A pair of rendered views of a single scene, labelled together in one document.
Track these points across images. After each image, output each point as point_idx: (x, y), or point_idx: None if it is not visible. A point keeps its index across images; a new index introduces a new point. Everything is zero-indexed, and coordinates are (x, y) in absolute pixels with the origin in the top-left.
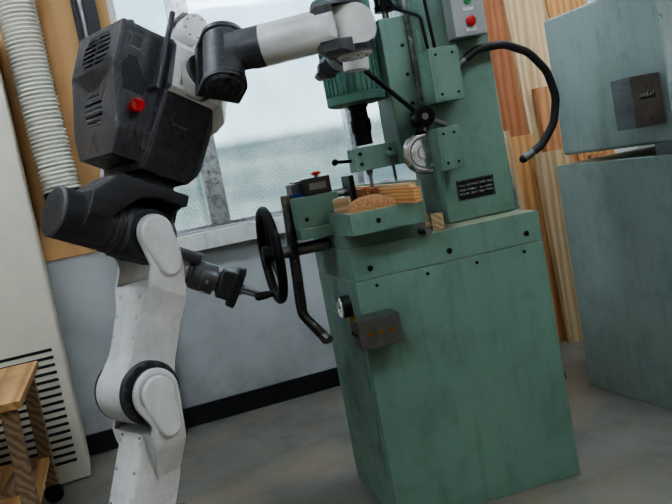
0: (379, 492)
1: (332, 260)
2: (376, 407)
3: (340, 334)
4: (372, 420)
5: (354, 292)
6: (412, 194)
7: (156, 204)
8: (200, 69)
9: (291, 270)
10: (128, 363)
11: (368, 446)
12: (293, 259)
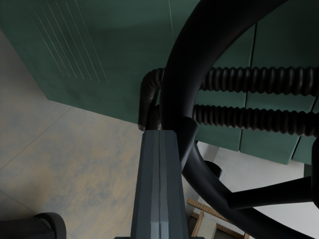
0: (26, 58)
1: (290, 60)
2: (112, 114)
3: (132, 12)
4: (90, 94)
5: (225, 142)
6: None
7: None
8: None
9: (278, 92)
10: None
11: (47, 55)
12: (313, 134)
